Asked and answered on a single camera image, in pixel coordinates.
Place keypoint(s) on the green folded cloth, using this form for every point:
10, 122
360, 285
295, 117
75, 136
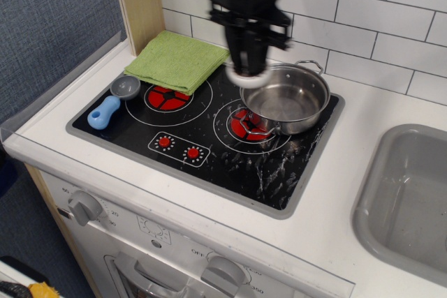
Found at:
177, 62

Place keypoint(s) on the grey left oven knob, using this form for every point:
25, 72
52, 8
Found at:
84, 207

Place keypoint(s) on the grey sink basin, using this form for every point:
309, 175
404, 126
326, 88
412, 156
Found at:
400, 216

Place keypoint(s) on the grey right oven knob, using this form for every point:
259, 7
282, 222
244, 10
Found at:
223, 275

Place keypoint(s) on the blue grey toy scoop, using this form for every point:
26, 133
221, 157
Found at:
123, 88

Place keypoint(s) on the yellow object at corner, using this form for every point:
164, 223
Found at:
42, 290

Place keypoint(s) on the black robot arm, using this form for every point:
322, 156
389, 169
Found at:
251, 27

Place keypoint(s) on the black toy stovetop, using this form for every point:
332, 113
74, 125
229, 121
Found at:
207, 140

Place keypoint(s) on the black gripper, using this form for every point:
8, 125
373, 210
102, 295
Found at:
260, 20

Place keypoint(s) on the wooden side post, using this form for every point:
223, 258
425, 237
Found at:
143, 21

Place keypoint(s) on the stainless steel pot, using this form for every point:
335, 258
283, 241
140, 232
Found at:
290, 103

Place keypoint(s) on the white toy oven front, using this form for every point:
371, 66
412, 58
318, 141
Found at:
127, 255

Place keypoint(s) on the grey oven knob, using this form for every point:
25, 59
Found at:
84, 207
223, 275

